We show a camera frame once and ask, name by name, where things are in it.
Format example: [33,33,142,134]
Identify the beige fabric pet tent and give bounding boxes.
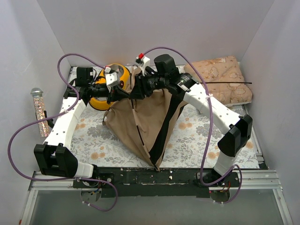
[103,65,202,172]

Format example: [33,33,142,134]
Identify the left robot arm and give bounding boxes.
[34,64,130,188]

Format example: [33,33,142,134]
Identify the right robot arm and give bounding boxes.
[129,53,253,186]

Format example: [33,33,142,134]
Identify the yellow double pet bowl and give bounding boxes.
[89,63,130,111]

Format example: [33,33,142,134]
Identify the black microphone stand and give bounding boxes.
[44,110,54,128]

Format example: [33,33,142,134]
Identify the glitter toy microphone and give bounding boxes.
[30,88,50,138]

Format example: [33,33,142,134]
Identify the floral table mat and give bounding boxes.
[71,105,246,168]

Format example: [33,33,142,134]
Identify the beige patterned pillow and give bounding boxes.
[192,56,253,106]

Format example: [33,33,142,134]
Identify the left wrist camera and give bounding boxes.
[105,72,120,87]

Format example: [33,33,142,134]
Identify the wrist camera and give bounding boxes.
[105,72,120,87]
[135,53,150,74]

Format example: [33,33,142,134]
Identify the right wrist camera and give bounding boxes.
[135,53,150,74]

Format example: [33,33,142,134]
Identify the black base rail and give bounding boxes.
[72,166,242,199]

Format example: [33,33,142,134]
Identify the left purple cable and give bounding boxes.
[8,53,118,212]

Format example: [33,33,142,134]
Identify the purple cable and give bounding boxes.
[142,46,242,205]
[8,53,118,212]

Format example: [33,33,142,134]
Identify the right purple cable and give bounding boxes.
[142,46,242,205]

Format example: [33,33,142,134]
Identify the aluminium frame rail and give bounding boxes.
[20,169,292,225]

